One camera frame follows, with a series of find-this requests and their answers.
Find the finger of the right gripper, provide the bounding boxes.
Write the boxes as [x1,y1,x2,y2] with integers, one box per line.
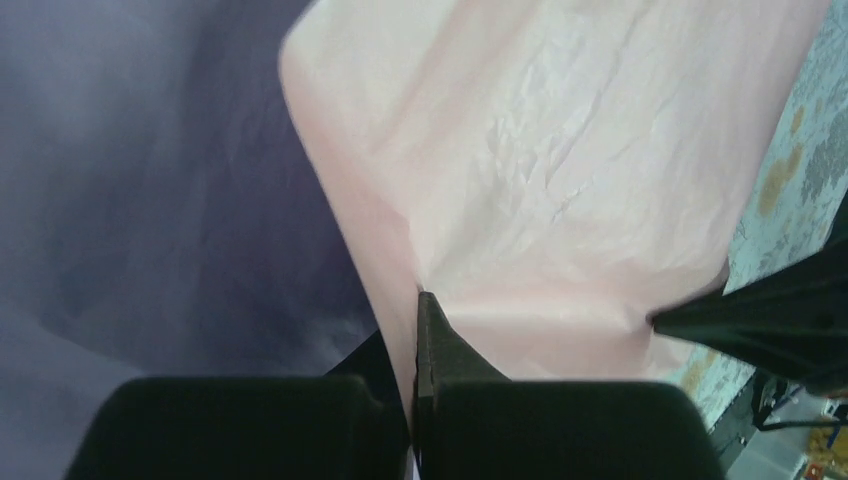
[652,204,847,396]

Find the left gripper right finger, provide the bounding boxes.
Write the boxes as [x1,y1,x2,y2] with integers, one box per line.
[413,292,724,479]

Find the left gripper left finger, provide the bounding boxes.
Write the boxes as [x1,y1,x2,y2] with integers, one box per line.
[66,334,410,479]

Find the floral table cloth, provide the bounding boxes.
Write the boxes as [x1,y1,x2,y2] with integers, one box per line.
[665,0,848,432]

